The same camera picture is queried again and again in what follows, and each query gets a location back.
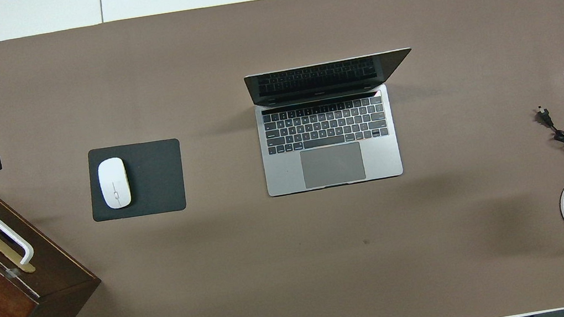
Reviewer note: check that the brown table mat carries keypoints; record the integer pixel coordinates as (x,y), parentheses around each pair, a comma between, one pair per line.
(331,263)

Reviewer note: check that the black mouse pad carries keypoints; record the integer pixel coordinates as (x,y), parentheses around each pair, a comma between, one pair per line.
(156,177)

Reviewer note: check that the white computer mouse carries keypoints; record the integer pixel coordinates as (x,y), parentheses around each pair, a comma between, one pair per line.
(114,183)

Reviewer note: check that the silver grey laptop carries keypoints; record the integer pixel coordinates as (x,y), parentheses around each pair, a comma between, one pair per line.
(289,168)

